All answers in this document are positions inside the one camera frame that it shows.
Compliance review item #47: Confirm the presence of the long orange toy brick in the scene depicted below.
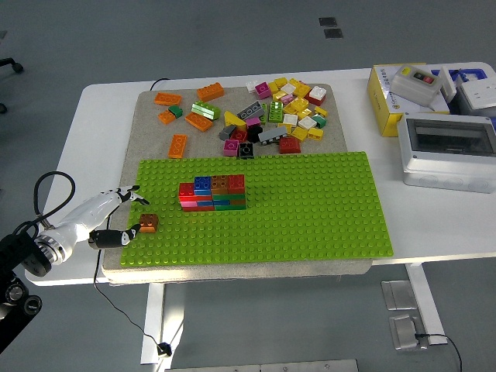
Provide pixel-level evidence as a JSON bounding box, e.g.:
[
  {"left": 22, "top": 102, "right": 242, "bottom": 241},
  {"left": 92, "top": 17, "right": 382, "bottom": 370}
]
[
  {"left": 184, "top": 112, "right": 215, "bottom": 133},
  {"left": 153, "top": 92, "right": 183, "bottom": 108},
  {"left": 196, "top": 82, "right": 226, "bottom": 103},
  {"left": 168, "top": 133, "right": 188, "bottom": 160}
]

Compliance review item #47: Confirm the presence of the grey metal base plate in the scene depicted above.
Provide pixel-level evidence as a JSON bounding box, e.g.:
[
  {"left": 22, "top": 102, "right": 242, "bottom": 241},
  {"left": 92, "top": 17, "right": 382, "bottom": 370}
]
[{"left": 164, "top": 359, "right": 360, "bottom": 372}]

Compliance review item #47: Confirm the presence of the thin black cable with plug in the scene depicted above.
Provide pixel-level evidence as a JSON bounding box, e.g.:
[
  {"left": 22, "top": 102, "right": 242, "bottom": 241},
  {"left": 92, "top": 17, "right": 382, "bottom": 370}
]
[{"left": 92, "top": 247, "right": 174, "bottom": 357}]

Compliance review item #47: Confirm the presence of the lime green studded brick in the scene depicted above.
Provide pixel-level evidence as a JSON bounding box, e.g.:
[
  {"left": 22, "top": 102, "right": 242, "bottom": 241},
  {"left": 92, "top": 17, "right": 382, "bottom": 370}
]
[{"left": 267, "top": 100, "right": 285, "bottom": 124}]

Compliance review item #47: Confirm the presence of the red brick under white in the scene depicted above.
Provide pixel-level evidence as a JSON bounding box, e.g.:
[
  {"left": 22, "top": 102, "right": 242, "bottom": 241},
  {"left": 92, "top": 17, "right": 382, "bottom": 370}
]
[{"left": 303, "top": 91, "right": 327, "bottom": 107}]

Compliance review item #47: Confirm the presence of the brown square toy brick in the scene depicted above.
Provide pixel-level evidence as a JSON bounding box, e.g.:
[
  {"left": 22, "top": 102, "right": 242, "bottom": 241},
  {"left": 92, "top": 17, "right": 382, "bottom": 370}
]
[
  {"left": 138, "top": 213, "right": 160, "bottom": 234},
  {"left": 210, "top": 176, "right": 230, "bottom": 196}
]

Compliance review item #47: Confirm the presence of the red sloped toy brick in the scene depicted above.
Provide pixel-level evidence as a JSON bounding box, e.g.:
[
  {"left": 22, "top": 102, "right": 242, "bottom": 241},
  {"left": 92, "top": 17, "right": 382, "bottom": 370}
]
[{"left": 278, "top": 136, "right": 303, "bottom": 155}]

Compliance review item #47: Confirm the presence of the long lime green brick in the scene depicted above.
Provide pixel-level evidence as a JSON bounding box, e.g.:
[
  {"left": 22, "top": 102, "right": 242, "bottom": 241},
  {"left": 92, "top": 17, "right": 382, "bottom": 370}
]
[{"left": 191, "top": 100, "right": 222, "bottom": 121}]

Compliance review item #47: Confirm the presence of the white table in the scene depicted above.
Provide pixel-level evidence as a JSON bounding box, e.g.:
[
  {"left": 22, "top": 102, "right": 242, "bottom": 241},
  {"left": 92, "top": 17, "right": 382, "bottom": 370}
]
[{"left": 23, "top": 61, "right": 496, "bottom": 366}]

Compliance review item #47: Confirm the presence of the white wall socket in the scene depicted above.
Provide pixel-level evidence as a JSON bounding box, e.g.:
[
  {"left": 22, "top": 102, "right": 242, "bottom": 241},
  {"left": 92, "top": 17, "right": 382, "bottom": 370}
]
[{"left": 456, "top": 77, "right": 496, "bottom": 114}]

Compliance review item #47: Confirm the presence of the silver metal floor plate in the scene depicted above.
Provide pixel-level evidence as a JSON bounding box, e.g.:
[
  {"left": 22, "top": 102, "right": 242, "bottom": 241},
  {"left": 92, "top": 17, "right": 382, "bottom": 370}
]
[
  {"left": 381, "top": 279, "right": 419, "bottom": 312},
  {"left": 388, "top": 314, "right": 429, "bottom": 353}
]

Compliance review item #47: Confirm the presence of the grey-brown mat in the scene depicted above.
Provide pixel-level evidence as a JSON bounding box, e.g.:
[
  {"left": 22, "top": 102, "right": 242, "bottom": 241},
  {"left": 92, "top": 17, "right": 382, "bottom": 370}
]
[{"left": 101, "top": 83, "right": 374, "bottom": 286}]

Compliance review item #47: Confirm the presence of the yellow sloped toy brick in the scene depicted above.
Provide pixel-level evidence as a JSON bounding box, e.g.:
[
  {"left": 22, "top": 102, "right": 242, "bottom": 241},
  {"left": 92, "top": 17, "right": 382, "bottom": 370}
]
[{"left": 223, "top": 110, "right": 248, "bottom": 132}]

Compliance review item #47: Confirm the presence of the green studded baseplate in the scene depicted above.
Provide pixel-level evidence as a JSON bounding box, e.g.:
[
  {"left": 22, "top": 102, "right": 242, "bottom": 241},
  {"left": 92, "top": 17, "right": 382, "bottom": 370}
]
[{"left": 120, "top": 150, "right": 394, "bottom": 268}]

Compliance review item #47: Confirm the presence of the white electrical enclosure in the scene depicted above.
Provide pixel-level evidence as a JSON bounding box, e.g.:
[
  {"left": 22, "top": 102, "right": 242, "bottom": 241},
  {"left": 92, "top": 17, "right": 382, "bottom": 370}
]
[{"left": 396, "top": 112, "right": 496, "bottom": 195}]

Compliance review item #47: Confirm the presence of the large yellow toy brick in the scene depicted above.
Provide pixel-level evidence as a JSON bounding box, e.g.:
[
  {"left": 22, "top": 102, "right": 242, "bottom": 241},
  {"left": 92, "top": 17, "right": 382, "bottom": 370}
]
[
  {"left": 288, "top": 77, "right": 312, "bottom": 98},
  {"left": 288, "top": 96, "right": 311, "bottom": 113}
]

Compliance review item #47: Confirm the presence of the yellow cardboard box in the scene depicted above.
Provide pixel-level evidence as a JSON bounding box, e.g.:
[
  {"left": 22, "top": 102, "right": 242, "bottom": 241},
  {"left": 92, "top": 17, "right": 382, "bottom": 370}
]
[{"left": 367, "top": 63, "right": 451, "bottom": 138}]

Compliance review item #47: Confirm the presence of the small white box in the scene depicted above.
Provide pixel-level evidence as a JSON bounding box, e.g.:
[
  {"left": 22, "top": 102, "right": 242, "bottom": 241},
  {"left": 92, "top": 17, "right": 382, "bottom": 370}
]
[{"left": 440, "top": 66, "right": 461, "bottom": 104}]

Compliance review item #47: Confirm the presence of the grey brick with holes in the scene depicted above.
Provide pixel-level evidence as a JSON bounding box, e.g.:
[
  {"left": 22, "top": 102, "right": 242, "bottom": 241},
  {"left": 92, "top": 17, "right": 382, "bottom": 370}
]
[{"left": 236, "top": 100, "right": 267, "bottom": 121}]

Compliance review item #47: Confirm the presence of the grey push-button switch box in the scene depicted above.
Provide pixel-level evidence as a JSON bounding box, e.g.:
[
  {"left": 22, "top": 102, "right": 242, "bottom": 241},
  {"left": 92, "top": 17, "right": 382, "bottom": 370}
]
[{"left": 389, "top": 64, "right": 445, "bottom": 109}]

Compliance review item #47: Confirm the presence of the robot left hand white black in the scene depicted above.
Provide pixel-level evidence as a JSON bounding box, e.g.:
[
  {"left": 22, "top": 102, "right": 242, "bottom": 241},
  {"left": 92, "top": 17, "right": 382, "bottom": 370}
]
[{"left": 48, "top": 184, "right": 151, "bottom": 266}]

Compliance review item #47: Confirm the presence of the long grey toy brick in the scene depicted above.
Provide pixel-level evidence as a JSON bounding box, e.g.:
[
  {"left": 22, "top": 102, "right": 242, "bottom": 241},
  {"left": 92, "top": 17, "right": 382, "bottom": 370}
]
[{"left": 258, "top": 126, "right": 289, "bottom": 146}]

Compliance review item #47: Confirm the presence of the square red toy brick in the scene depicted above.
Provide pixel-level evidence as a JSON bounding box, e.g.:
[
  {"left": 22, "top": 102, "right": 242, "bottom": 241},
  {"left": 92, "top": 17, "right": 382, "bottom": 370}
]
[{"left": 227, "top": 174, "right": 246, "bottom": 196}]

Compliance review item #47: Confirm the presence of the black floor cable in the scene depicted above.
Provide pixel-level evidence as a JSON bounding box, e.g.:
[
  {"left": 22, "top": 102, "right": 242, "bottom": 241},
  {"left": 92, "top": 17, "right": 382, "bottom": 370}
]
[{"left": 413, "top": 332, "right": 464, "bottom": 372}]

